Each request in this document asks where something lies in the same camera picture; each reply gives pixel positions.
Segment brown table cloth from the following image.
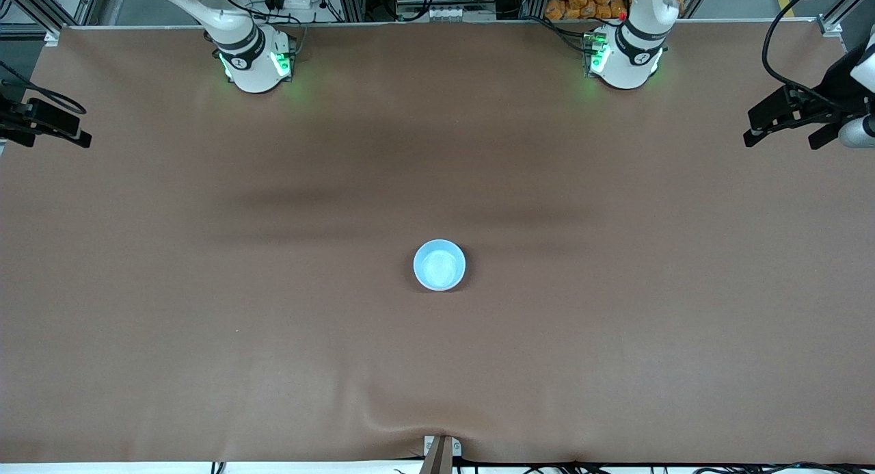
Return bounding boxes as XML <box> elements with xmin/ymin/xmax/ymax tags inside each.
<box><xmin>0</xmin><ymin>19</ymin><xmax>875</xmax><ymax>465</ymax></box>

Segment aluminium frame profile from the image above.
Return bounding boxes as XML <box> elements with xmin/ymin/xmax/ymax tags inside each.
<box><xmin>0</xmin><ymin>0</ymin><xmax>103</xmax><ymax>47</ymax></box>
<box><xmin>817</xmin><ymin>0</ymin><xmax>875</xmax><ymax>54</ymax></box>

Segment orange packaged goods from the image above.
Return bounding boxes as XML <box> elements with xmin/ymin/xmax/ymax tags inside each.
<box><xmin>544</xmin><ymin>0</ymin><xmax>630</xmax><ymax>22</ymax></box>

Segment white power strip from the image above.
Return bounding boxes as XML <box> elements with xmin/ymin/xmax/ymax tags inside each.
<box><xmin>424</xmin><ymin>5</ymin><xmax>497</xmax><ymax>22</ymax></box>

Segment light blue plastic bowl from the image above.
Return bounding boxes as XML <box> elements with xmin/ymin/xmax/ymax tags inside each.
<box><xmin>413</xmin><ymin>239</ymin><xmax>467</xmax><ymax>291</ymax></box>

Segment metal bracket with brown post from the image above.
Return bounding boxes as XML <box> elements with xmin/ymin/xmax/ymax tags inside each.
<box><xmin>420</xmin><ymin>434</ymin><xmax>463</xmax><ymax>474</ymax></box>

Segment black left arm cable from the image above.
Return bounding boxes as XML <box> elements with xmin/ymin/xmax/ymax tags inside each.
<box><xmin>762</xmin><ymin>0</ymin><xmax>855</xmax><ymax>112</ymax></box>

